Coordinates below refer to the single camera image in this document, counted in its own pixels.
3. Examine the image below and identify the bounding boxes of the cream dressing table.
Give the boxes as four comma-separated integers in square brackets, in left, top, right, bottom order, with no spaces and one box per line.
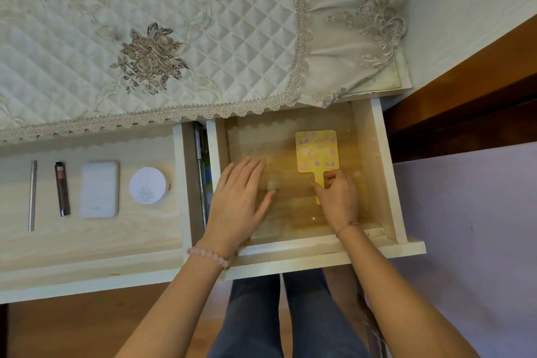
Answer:
[0,0,537,144]

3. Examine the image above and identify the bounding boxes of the person's right leg in jeans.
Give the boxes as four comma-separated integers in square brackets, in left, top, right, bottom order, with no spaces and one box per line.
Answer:
[283,268,370,358]

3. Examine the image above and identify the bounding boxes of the wide white drawer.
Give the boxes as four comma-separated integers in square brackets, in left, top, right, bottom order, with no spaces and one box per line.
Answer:
[0,123,195,305]

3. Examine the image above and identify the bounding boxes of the person's left forearm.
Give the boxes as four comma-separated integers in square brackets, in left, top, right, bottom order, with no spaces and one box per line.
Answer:
[115,244,235,358]

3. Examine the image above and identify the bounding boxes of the person's left hand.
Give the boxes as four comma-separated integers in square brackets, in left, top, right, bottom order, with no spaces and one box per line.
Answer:
[198,155,277,261]

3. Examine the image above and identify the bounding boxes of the white round compact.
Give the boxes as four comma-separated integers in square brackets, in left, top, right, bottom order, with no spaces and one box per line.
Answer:
[129,167,172,206]

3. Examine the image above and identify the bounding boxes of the dark brown wooden trim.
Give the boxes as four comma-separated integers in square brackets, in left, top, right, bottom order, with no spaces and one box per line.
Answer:
[384,13,537,163]
[0,303,9,358]

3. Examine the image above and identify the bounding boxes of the person's right hand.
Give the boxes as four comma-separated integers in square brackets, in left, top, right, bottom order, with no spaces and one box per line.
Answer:
[313,168,361,238]

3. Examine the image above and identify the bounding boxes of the black lipstick tube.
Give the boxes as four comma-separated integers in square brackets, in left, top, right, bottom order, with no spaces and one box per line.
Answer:
[54,162,71,217]

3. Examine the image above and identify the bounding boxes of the pink bead bracelet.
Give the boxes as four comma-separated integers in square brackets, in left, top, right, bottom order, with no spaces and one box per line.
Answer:
[186,246,232,271]

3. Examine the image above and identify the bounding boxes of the yellow hand mirror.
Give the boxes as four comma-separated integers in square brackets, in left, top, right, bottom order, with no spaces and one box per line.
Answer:
[295,130,338,205]

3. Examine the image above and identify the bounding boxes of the person's leg in jeans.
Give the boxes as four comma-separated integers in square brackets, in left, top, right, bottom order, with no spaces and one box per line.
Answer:
[208,274,282,358]
[283,268,370,358]

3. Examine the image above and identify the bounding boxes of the person's right forearm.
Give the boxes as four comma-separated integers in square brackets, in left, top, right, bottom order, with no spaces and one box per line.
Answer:
[337,223,479,358]

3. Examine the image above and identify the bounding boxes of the person's left leg in jeans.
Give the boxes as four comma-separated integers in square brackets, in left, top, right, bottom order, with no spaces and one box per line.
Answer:
[208,274,282,358]

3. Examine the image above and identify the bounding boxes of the white power bank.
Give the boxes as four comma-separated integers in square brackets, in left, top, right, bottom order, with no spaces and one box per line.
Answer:
[79,161,120,219]

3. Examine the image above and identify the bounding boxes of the small white drawer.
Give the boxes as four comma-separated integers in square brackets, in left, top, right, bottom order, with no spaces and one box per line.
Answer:
[205,97,427,282]

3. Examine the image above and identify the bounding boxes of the thin silver chain bracelet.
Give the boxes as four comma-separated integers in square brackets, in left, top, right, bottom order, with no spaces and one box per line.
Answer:
[335,221,361,239]

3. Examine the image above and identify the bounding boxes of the quilted lace table cloth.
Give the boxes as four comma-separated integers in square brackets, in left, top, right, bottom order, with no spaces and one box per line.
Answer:
[0,0,414,144]

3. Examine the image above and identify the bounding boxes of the thin metal straw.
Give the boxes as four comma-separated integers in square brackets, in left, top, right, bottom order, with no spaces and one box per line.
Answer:
[28,160,38,233]

